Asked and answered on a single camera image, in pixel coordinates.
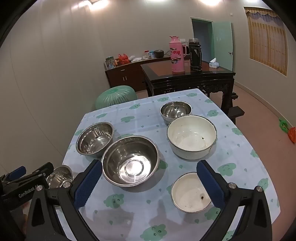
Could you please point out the white plastic bags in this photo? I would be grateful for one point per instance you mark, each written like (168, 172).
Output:
(135, 58)

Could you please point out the green printed box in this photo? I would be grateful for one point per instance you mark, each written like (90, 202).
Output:
(109, 62)

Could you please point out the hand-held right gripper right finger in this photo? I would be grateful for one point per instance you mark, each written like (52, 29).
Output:
(210, 185)

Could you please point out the small steel bowl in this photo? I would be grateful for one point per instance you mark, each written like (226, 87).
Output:
(59, 178)
(175, 110)

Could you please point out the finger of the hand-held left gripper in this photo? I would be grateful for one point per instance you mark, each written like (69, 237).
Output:
(42, 168)
(17, 172)

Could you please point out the small white enamel bowl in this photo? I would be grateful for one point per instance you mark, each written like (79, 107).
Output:
(187, 194)

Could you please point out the green toy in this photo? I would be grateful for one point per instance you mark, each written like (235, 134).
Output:
(283, 125)

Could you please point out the dark wooden cabinet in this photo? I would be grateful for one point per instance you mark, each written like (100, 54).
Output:
(124, 73)

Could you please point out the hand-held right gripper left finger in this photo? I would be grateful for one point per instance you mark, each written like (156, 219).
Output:
(89, 183)

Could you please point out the white jar with red lid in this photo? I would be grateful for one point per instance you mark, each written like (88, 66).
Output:
(146, 54)

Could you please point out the pink thermos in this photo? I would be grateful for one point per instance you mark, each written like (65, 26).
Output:
(177, 58)

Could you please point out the cloud print tablecloth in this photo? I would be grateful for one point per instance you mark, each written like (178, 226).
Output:
(148, 120)

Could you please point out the dark wooden stool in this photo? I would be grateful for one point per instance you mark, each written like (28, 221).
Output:
(237, 112)

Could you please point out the large steel bowl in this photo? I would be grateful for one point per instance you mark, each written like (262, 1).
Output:
(130, 160)

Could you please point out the dark wooden table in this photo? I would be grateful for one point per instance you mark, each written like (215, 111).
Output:
(196, 74)

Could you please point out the black rice cooker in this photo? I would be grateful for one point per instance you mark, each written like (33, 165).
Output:
(159, 53)

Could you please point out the black thermos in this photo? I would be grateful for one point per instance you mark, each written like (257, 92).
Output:
(194, 56)

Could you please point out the medium steel bowl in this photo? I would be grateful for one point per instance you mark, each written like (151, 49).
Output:
(95, 140)

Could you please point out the yellow patterned curtain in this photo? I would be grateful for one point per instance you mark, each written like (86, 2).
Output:
(268, 39)

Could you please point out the tissue box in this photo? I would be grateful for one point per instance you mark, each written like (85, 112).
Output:
(214, 63)

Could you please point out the green plastic stool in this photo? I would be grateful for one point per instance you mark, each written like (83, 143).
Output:
(115, 96)

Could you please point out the green door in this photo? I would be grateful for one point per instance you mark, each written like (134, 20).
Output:
(222, 44)

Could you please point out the large white enamel bowl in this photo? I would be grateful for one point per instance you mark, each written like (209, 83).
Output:
(192, 136)

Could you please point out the orange toy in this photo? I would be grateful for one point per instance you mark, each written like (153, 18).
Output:
(292, 134)

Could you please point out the red plastic bag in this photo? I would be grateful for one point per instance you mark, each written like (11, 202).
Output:
(123, 59)

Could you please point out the blue jar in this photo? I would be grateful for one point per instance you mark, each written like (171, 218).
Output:
(152, 54)

